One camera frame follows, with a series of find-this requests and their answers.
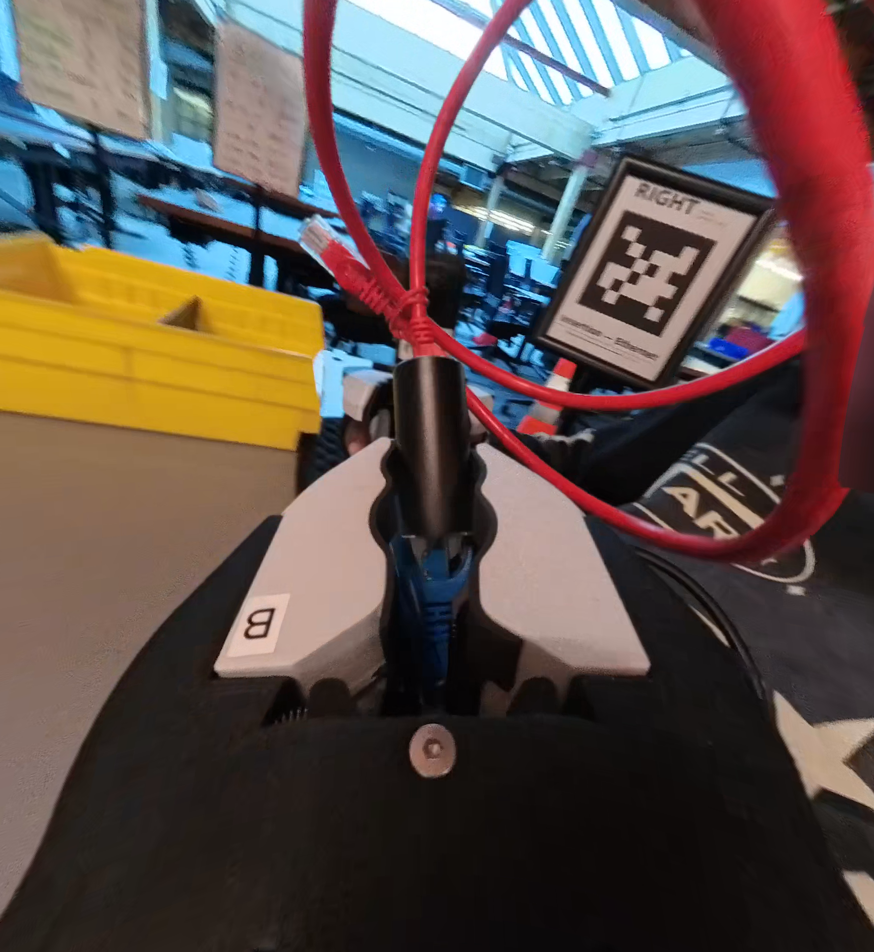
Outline orange traffic cone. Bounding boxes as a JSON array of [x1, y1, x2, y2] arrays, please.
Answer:
[[517, 357, 581, 437]]

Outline yellow plastic bin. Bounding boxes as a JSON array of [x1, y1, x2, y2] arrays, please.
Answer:
[[0, 232, 325, 452]]

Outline black ethernet cable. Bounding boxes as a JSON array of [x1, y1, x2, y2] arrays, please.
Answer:
[[641, 546, 768, 696]]

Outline red ethernet cable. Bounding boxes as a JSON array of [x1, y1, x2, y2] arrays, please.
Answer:
[[299, 0, 874, 562]]

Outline black cylindrical ethernet coupler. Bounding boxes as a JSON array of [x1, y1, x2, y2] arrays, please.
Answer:
[[391, 356, 476, 544]]

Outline person's black printed shirt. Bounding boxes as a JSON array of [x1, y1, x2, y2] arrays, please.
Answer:
[[623, 439, 874, 952]]

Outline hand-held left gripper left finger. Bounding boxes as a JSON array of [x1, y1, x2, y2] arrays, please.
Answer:
[[212, 437, 401, 681]]

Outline blue ethernet cable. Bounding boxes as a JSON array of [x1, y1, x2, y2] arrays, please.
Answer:
[[388, 532, 475, 715]]

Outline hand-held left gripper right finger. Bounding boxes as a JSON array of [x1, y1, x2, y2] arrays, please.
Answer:
[[471, 443, 652, 681]]

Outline whiteboard on stand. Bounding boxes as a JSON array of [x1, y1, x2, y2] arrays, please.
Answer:
[[11, 0, 149, 141], [212, 21, 310, 198]]

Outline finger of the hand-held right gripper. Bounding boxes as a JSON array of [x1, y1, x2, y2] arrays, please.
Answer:
[[342, 369, 396, 422]]

